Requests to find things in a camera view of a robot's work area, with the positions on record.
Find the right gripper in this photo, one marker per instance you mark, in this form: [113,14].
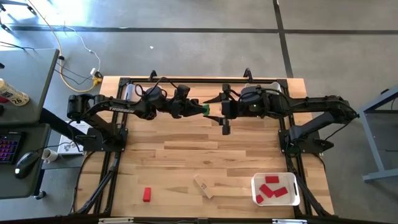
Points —
[237,109]

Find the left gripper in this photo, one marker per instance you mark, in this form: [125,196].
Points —
[182,107]

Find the small green wooden block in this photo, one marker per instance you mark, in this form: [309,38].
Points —
[206,109]

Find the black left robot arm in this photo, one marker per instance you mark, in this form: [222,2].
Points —
[121,109]

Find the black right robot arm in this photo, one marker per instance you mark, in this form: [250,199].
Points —
[323,104]

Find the clear plastic bin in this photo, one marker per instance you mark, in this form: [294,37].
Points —
[130,91]

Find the long natural wooden block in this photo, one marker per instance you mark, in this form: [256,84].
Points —
[203,186]

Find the white power adapter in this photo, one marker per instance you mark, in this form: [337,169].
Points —
[93,71]

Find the white printed box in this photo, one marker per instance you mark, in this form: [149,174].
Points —
[66,148]

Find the black metal bar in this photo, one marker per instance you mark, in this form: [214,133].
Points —
[56,119]

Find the white cup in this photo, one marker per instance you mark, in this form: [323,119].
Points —
[49,155]

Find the grey metal side table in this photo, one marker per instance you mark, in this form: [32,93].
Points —
[374,149]

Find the dark grey desk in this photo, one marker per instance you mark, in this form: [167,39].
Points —
[28,71]

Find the black desk caster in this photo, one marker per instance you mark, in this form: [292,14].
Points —
[40,195]

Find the black computer mouse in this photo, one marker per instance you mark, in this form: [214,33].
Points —
[26,163]

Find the cream bottle with number label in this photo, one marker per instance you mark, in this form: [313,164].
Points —
[14,95]

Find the backlit black keyboard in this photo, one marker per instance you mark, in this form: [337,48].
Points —
[9,147]

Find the black stand base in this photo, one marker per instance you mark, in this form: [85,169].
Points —
[31,10]

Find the black desk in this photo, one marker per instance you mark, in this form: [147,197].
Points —
[18,186]

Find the small red object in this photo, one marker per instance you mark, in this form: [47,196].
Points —
[2,99]

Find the black aluminium table frame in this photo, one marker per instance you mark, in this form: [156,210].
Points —
[192,80]

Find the black frame bracket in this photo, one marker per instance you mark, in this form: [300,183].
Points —
[152,75]
[247,74]

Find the silver metal bracket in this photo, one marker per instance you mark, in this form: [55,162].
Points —
[289,221]
[115,221]

